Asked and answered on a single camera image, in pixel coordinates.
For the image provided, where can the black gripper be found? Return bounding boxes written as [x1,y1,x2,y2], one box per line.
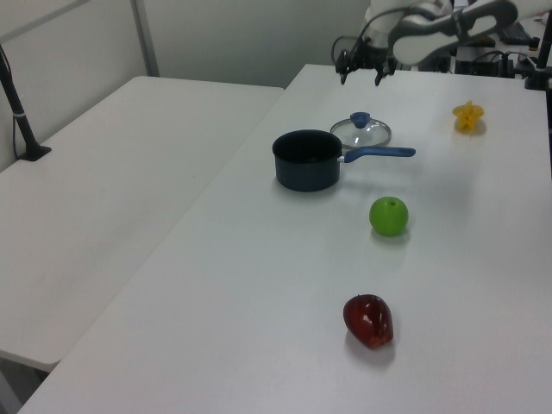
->
[336,35,398,87]

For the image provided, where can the glass lid with blue knob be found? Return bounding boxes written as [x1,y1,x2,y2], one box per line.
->
[329,111,393,148]

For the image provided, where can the yellow starfruit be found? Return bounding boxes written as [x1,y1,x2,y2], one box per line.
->
[451,100,486,132]

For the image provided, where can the black electronics box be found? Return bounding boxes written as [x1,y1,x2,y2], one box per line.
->
[454,45,517,79]

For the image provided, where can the dark blue saucepan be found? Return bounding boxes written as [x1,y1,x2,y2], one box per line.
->
[271,129,417,193]

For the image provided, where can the green apple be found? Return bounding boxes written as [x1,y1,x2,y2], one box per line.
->
[368,196,410,238]

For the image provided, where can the black keyboard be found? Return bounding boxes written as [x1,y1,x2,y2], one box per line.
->
[499,22,530,44]

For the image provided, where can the white side table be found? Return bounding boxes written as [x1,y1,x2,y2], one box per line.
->
[0,75,286,414]

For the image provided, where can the black stand with white band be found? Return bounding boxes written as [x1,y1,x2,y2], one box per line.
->
[0,42,53,162]

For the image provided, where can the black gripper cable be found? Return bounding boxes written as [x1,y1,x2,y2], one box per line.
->
[330,16,373,66]

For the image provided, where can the black camera stand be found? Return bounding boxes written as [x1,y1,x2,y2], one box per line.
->
[523,11,552,91]

